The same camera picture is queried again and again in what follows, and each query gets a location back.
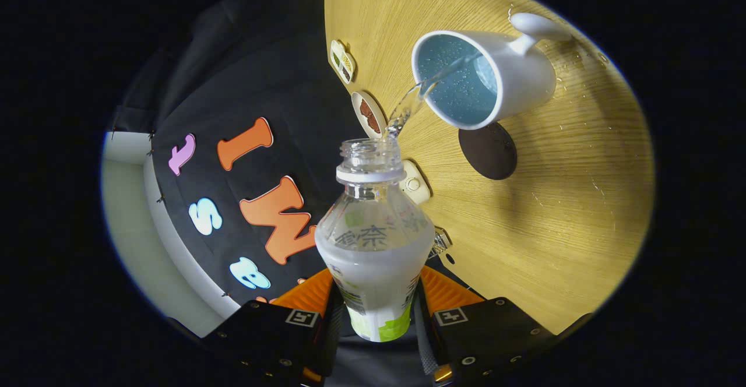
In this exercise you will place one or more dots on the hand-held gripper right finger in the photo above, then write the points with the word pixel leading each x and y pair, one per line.
pixel 495 334

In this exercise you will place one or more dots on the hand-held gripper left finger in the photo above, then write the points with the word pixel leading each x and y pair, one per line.
pixel 262 334

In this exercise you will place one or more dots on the clear plastic bottle white label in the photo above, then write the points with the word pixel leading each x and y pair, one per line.
pixel 373 282

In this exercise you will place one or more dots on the dark brown round coaster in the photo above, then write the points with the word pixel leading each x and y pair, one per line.
pixel 489 154

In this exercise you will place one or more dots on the clear juice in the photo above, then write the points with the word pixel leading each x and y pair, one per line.
pixel 417 92

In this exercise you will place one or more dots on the white cup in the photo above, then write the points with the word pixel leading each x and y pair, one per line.
pixel 524 78

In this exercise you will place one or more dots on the wooden table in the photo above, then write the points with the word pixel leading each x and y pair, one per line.
pixel 553 229

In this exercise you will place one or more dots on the cream toaster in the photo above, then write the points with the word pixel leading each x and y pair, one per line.
pixel 415 186

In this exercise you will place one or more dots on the round plate with brown food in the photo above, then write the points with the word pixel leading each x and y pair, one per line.
pixel 368 114

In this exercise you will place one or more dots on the white divided dish with grains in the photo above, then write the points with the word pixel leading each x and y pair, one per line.
pixel 342 60

